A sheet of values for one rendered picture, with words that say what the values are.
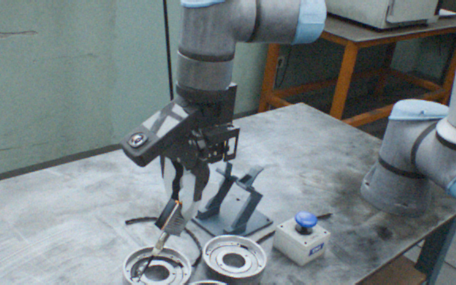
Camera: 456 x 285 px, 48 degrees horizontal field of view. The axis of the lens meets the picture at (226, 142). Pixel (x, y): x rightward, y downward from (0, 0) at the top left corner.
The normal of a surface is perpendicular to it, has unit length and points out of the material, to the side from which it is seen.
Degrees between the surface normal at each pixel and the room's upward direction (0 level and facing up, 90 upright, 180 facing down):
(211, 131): 0
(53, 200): 0
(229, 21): 94
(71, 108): 90
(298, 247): 90
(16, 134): 90
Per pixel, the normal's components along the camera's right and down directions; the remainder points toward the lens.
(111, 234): 0.13, -0.89
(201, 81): -0.04, 0.44
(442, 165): -0.91, 0.24
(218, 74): 0.54, 0.44
